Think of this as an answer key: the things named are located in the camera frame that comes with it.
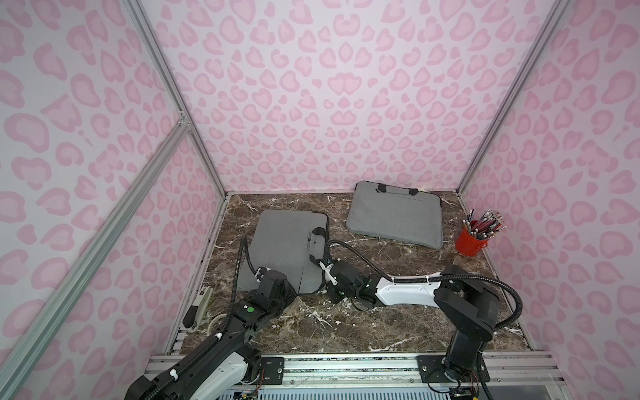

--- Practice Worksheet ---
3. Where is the pens bundle in cup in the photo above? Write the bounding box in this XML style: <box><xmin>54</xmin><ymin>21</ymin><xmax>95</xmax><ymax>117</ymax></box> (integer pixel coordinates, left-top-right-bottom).
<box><xmin>463</xmin><ymin>209</ymin><xmax>506</xmax><ymax>240</ymax></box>

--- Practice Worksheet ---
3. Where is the aluminium frame brace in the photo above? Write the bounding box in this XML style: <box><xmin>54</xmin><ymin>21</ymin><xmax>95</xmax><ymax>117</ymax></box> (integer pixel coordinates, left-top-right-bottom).
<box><xmin>1</xmin><ymin>121</ymin><xmax>190</xmax><ymax>399</ymax></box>

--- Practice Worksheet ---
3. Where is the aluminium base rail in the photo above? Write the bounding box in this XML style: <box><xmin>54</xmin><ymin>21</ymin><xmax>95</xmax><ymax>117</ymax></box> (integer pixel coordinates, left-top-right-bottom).
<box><xmin>144</xmin><ymin>349</ymin><xmax>571</xmax><ymax>400</ymax></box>

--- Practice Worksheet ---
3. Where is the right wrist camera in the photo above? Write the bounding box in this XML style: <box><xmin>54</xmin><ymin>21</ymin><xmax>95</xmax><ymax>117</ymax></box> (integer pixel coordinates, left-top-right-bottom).
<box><xmin>319</xmin><ymin>261</ymin><xmax>338</xmax><ymax>286</ymax></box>

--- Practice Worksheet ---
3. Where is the red pen cup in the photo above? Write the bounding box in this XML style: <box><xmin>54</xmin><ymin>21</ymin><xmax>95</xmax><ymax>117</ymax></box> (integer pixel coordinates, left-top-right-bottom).
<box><xmin>455</xmin><ymin>228</ymin><xmax>489</xmax><ymax>258</ymax></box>

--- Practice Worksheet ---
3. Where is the grey laptop bag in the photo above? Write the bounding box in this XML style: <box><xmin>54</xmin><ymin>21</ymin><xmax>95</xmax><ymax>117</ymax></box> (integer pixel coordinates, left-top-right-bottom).
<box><xmin>248</xmin><ymin>210</ymin><xmax>329</xmax><ymax>295</ymax></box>
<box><xmin>346</xmin><ymin>181</ymin><xmax>443</xmax><ymax>249</ymax></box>

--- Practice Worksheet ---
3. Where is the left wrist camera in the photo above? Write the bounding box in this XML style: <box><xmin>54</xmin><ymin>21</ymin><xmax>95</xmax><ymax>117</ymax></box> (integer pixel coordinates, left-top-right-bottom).
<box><xmin>254</xmin><ymin>267</ymin><xmax>270</xmax><ymax>282</ymax></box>

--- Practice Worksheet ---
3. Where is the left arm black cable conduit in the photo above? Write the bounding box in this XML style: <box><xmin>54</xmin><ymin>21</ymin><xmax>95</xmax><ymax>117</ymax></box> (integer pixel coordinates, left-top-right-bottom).
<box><xmin>139</xmin><ymin>234</ymin><xmax>261</xmax><ymax>400</ymax></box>

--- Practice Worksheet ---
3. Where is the grey power strip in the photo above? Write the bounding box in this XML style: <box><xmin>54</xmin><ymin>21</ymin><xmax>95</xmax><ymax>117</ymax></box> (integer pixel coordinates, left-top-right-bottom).
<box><xmin>182</xmin><ymin>286</ymin><xmax>213</xmax><ymax>332</ymax></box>

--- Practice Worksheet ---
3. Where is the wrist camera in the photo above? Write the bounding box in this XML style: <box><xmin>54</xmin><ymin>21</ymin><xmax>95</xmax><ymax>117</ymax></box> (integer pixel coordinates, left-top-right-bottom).
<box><xmin>254</xmin><ymin>267</ymin><xmax>270</xmax><ymax>282</ymax></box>
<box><xmin>319</xmin><ymin>261</ymin><xmax>338</xmax><ymax>286</ymax></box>

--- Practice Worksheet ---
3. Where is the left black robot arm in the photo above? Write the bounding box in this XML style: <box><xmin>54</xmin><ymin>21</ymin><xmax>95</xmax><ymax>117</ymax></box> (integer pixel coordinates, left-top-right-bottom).
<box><xmin>125</xmin><ymin>268</ymin><xmax>297</xmax><ymax>399</ymax></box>

